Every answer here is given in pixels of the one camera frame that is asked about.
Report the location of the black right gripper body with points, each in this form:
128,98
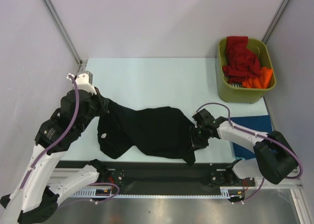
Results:
195,137

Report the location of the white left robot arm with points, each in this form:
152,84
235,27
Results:
34,200

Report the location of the orange t shirt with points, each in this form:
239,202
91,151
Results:
261,82

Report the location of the folded dark blue t shirt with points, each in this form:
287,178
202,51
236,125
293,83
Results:
258,123

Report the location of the black t shirt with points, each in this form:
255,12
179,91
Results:
161,132

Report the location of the red t shirt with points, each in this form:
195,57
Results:
242,62

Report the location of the green plastic basket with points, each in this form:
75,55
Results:
234,92

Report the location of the aluminium frame post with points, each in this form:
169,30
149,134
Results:
48,4
278,14

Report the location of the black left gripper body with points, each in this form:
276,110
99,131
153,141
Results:
96,108

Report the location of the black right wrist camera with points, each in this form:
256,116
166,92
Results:
203,118

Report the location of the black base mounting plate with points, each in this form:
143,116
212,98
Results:
164,176

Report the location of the white slotted cable duct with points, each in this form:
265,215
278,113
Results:
185,193

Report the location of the aluminium frame post left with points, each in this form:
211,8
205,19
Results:
48,4

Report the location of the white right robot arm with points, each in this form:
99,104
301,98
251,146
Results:
273,160

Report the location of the aluminium frame post right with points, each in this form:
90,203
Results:
278,14

